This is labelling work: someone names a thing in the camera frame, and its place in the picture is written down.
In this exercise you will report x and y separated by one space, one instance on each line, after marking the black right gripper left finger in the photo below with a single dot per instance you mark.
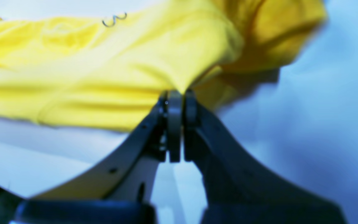
117 189

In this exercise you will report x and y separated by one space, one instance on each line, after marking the yellow t-shirt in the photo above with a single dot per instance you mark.
89 72

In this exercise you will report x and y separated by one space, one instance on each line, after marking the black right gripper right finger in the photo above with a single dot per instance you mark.
239 189

